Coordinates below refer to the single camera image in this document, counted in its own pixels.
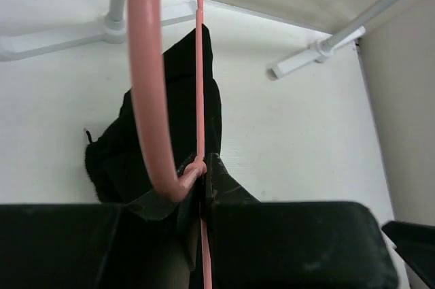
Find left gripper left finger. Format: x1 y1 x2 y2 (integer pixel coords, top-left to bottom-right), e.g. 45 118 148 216
127 152 201 222

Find white and metal clothes rack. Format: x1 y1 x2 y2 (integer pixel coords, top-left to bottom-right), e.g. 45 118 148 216
1 0 399 79

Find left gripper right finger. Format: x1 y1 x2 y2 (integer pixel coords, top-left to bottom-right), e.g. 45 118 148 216
204 153 259 207

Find black trousers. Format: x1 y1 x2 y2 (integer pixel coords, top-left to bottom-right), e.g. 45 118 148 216
84 27 222 203

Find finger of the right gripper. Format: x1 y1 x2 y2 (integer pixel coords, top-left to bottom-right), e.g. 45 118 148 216
381 221 434 288

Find pink wire hanger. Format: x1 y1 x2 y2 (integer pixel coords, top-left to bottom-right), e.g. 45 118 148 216
126 0 215 289

